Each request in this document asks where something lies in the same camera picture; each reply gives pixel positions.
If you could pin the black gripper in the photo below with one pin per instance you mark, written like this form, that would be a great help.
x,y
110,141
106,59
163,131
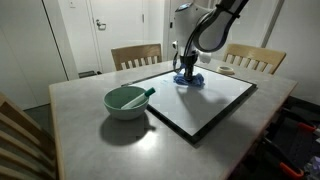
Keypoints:
x,y
187,63

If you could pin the blue towel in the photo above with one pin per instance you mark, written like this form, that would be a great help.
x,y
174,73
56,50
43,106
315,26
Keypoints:
x,y
196,81

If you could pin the green bowl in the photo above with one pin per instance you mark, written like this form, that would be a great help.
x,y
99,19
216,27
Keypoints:
x,y
119,97

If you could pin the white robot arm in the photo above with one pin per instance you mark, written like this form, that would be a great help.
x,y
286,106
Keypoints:
x,y
199,29

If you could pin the black framed white board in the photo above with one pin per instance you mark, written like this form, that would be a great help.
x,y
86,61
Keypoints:
x,y
193,111

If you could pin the green white marker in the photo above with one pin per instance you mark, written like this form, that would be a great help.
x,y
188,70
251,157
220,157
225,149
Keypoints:
x,y
142,97

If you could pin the wooden chair near door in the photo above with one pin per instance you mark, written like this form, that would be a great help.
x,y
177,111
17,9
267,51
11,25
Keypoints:
x,y
138,55

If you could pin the wooden chair light back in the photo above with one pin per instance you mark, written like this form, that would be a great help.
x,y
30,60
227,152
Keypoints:
x,y
256,58

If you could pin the orange black clamp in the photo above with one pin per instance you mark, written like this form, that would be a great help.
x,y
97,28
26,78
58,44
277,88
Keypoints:
x,y
302,122
285,164

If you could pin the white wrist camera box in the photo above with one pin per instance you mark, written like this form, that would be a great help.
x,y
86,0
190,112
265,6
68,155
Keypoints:
x,y
205,57

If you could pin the silver door handle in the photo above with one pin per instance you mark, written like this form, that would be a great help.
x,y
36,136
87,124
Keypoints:
x,y
101,26

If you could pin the white light switch plate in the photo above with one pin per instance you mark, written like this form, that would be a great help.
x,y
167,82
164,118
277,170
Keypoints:
x,y
72,4

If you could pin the wooden chair near camera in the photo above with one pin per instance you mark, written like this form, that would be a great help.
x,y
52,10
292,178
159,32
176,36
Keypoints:
x,y
27,151

